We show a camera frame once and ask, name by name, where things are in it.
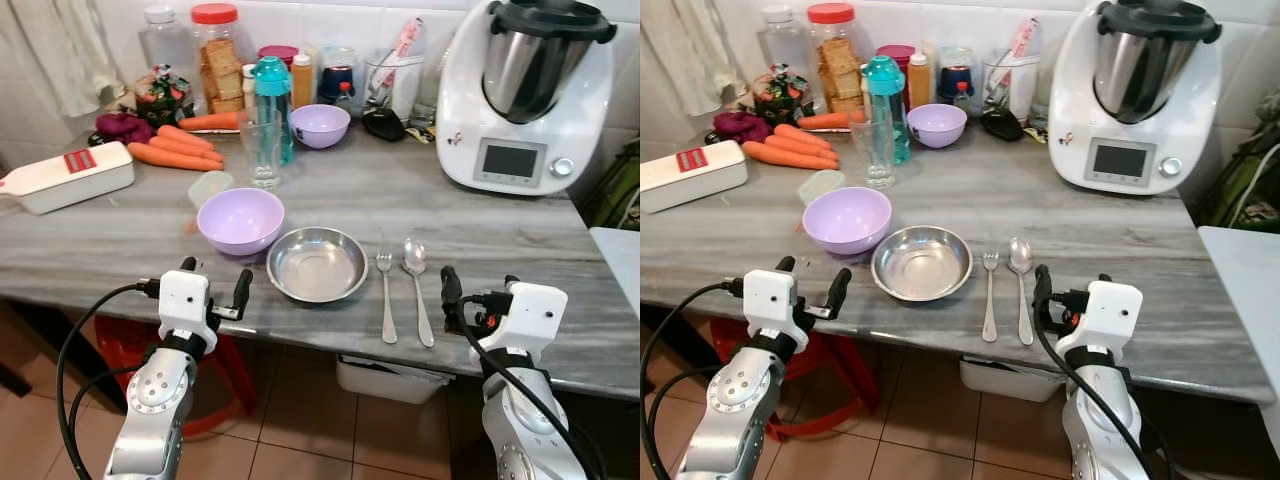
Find red lidded jar with rusks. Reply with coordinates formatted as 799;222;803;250
807;2;863;114
190;3;248;115

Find wrapped red green bundle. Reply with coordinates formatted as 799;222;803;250
133;65;196;126
752;65;816;126

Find white plastic bin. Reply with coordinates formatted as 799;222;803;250
960;355;1063;403
336;355;453;405

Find small purple plastic bowl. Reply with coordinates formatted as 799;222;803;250
290;103;352;150
906;103;969;149

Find stainless steel bowl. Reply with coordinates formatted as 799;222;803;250
266;226;370;305
871;225;974;303

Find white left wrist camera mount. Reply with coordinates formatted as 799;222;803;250
158;270;217;351
743;269;814;351

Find dark purple vegetable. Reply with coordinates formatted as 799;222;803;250
95;112;154;146
712;111;771;144

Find clear glass bottle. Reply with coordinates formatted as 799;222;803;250
412;35;447;126
1030;40;1057;126

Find black rounded object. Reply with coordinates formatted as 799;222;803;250
980;106;1025;141
361;107;407;142

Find teal water bottle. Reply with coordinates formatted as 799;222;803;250
252;56;296;166
862;55;911;166

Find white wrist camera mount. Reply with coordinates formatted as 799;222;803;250
743;269;814;351
497;282;569;363
1058;280;1144;361
158;270;217;351

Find small translucent plastic container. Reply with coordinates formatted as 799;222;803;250
188;170;235;209
797;169;847;206

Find clear plastic jar white lid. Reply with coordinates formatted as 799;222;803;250
138;6;196;81
757;5;816;76

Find glass jar dark blue contents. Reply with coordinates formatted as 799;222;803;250
318;47;361;106
936;46;979;105

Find large purple plastic bowl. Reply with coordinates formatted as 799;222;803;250
802;186;893;257
196;187;286;257

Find red plastic stool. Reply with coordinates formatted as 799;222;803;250
95;315;259;436
712;320;871;441

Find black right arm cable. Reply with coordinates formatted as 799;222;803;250
446;295;601;480
1035;295;1176;480

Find clear glass container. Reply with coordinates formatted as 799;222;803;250
363;50;426;121
982;50;1043;121

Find steel fork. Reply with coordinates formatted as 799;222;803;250
375;250;399;346
981;250;1002;344

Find orange sauce bottle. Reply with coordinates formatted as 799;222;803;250
908;52;932;109
290;53;314;109

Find green bag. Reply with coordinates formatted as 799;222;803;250
1195;90;1280;231
578;140;641;231

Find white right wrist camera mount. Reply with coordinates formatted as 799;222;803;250
497;282;569;363
1058;280;1144;361

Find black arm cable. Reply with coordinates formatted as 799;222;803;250
1035;295;1176;480
640;280;747;480
55;280;163;480
446;295;601;480

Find white kitchen cooking machine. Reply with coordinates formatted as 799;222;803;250
1048;0;1223;196
436;0;618;197

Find steel spoon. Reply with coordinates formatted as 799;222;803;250
401;237;437;349
1007;236;1035;347

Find white hanging towel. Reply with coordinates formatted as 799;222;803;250
0;0;126;116
640;0;746;116

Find white slicer box red label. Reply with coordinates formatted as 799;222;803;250
0;141;136;216
640;139;749;215

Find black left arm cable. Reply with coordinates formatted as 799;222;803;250
55;280;163;480
640;280;747;480

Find red white long packet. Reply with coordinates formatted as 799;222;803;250
988;17;1041;101
368;17;424;106

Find clear glass tumbler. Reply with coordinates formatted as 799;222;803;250
853;108;897;190
240;108;284;189

